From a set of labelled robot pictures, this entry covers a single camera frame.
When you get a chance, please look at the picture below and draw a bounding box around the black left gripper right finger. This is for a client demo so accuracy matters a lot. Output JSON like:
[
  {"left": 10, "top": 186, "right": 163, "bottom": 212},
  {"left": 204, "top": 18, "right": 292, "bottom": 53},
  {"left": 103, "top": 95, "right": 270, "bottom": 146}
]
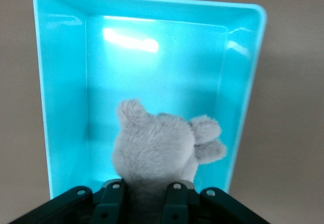
[{"left": 161, "top": 180, "right": 266, "bottom": 224}]

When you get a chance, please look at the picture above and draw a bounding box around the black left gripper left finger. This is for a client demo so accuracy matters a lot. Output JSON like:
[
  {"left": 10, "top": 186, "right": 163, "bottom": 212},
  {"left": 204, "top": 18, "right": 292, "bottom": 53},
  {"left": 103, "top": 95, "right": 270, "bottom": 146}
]
[{"left": 10, "top": 179, "right": 127, "bottom": 224}]

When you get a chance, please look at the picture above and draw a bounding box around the grey plush toy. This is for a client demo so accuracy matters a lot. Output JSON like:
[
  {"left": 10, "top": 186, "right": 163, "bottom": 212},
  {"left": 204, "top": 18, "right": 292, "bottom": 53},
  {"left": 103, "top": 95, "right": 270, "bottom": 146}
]
[{"left": 111, "top": 98, "right": 227, "bottom": 224}]

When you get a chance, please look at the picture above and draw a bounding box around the blue plastic box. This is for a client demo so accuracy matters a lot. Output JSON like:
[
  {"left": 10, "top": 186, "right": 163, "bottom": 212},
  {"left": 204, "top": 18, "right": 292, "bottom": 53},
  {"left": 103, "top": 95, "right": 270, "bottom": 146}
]
[{"left": 32, "top": 0, "right": 268, "bottom": 202}]

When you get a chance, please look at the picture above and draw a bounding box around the brown table cover sheet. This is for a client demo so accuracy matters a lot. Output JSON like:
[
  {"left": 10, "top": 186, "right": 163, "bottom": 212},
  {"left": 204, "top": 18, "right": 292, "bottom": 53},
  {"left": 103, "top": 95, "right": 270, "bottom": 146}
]
[{"left": 0, "top": 0, "right": 324, "bottom": 224}]

